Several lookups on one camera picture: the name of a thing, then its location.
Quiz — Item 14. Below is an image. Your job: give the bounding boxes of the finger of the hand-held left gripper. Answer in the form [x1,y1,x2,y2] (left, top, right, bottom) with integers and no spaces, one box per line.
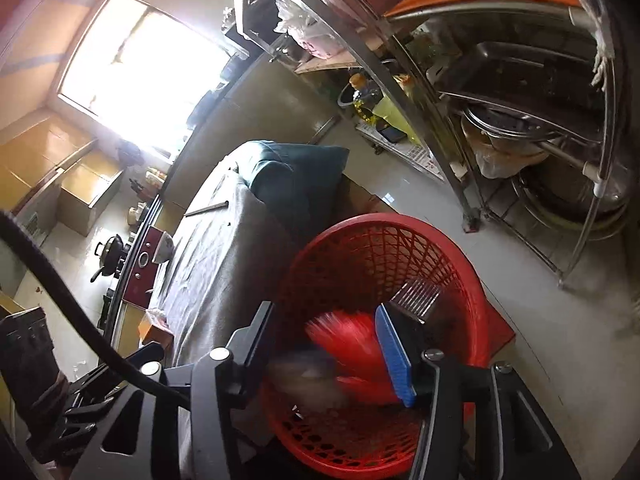
[117,342,167,386]

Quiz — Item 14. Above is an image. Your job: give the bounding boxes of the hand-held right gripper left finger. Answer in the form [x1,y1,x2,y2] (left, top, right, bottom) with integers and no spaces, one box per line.
[70,301,277,480]

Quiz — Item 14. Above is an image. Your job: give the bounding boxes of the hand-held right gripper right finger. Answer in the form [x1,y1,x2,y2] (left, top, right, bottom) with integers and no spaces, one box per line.
[375,304,582,480]

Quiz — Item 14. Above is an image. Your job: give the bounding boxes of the red crinkly snack packet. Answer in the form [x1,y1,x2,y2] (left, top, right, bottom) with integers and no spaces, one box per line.
[305,310,401,406]

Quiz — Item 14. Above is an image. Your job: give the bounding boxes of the striped grey box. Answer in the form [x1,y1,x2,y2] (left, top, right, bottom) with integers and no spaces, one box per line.
[389,280,442,323]

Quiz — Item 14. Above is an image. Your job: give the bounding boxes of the red plastic basket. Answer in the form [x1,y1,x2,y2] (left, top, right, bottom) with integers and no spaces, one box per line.
[260,212,493,478]

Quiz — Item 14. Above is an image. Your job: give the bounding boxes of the dark red oven front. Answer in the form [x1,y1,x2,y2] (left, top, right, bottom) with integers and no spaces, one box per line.
[122,225,173,306]

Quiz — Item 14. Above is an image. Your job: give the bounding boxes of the round table with grey cloth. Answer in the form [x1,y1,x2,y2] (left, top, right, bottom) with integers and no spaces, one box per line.
[150,152,311,480]

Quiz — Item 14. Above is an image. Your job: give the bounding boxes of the black wok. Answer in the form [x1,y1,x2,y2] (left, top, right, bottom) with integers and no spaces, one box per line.
[90,234,125,283]

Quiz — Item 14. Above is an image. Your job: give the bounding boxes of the thin wooden chopstick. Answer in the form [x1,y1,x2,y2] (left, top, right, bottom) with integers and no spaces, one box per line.
[184,201,230,217]

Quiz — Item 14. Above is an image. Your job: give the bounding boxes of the printed paper flyer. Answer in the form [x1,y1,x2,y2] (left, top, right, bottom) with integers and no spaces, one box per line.
[357,125,448,181]

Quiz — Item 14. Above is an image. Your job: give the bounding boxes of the clear plastic bag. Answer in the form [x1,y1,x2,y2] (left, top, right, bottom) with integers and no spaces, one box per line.
[472,135,546,178]

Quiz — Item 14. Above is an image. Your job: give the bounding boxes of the large steel pot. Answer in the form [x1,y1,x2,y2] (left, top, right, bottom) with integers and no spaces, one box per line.
[512,160,631,233]

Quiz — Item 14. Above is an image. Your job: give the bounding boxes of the yellow plastic bag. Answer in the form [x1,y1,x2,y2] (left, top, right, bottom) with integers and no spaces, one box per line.
[372,95,421,143]

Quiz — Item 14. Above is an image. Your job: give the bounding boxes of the cooking oil bottle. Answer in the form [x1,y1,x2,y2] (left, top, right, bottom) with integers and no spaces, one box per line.
[348,74,383,126]

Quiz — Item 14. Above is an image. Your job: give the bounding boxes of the round steel basins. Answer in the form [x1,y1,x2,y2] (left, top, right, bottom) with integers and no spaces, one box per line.
[460,102,566,143]

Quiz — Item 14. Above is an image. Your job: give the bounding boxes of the steel storage rack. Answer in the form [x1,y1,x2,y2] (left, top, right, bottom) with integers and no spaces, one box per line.
[232,0,640,286]

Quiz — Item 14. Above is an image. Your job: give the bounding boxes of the bright window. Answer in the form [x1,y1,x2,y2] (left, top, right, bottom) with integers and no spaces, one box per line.
[57,0,231,151]

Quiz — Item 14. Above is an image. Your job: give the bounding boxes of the rectangular steel tray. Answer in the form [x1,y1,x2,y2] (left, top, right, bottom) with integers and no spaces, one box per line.
[435,42,608,111]

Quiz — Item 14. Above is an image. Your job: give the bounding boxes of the pink plastic bag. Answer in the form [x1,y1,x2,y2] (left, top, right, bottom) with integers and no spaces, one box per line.
[300,25,346,58]

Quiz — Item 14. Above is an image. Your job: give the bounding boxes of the white plastic bag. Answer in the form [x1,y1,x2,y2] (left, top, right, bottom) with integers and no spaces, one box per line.
[275,0,321,36]

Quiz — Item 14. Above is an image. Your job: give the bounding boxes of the thick black cable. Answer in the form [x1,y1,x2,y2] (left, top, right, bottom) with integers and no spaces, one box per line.
[0,212,193,408]

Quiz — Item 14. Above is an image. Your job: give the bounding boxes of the yellow wall cabinets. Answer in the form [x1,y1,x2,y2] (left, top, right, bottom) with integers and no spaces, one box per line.
[0,115,126,236]

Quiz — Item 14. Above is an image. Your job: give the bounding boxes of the white mop strings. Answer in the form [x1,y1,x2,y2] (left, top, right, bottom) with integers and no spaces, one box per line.
[591,35,614,87]

